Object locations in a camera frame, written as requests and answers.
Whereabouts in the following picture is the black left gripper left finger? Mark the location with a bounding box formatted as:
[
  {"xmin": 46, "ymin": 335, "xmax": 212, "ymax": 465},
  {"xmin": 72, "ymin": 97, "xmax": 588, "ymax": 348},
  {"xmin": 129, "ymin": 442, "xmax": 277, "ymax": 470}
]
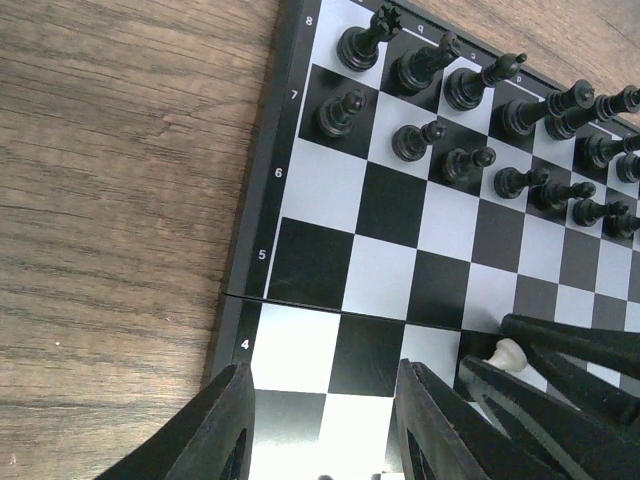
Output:
[{"xmin": 99, "ymin": 363, "xmax": 255, "ymax": 479}]

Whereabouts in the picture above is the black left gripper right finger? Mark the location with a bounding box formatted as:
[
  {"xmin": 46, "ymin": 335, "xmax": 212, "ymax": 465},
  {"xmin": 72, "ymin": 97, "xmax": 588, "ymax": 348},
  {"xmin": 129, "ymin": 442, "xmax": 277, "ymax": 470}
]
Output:
[{"xmin": 395, "ymin": 359, "xmax": 555, "ymax": 479}]

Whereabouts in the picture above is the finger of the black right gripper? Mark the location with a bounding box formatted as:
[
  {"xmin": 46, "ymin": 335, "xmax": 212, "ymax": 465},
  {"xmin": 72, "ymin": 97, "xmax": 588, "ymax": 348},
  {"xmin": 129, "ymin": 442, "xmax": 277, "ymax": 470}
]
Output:
[
  {"xmin": 501, "ymin": 314, "xmax": 639, "ymax": 425},
  {"xmin": 459, "ymin": 356, "xmax": 639, "ymax": 479}
]

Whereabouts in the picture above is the row of black chess pieces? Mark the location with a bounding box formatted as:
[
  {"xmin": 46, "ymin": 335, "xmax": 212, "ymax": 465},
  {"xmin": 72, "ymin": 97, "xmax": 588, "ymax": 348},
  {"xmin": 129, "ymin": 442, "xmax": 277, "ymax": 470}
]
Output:
[{"xmin": 300, "ymin": 1, "xmax": 639, "ymax": 242}]

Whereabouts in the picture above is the black white chess board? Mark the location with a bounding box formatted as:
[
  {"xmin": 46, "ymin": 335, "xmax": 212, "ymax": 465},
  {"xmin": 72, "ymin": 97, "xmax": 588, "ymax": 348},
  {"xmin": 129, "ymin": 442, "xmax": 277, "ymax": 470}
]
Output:
[{"xmin": 208, "ymin": 1, "xmax": 639, "ymax": 479}]

